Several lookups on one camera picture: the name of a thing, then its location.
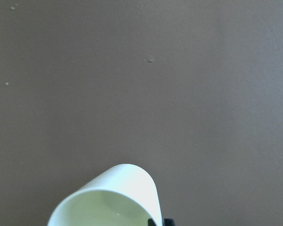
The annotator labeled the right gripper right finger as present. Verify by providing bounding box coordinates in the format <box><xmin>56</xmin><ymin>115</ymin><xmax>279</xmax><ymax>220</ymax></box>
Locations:
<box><xmin>164</xmin><ymin>218</ymin><xmax>175</xmax><ymax>226</ymax></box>

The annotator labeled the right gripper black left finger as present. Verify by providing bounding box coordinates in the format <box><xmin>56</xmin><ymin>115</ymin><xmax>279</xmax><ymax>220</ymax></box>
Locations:
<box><xmin>148</xmin><ymin>218</ymin><xmax>156</xmax><ymax>226</ymax></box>

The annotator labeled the pale yellow plastic cup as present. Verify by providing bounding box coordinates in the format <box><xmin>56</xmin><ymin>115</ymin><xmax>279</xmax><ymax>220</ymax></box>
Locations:
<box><xmin>48</xmin><ymin>164</ymin><xmax>164</xmax><ymax>226</ymax></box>

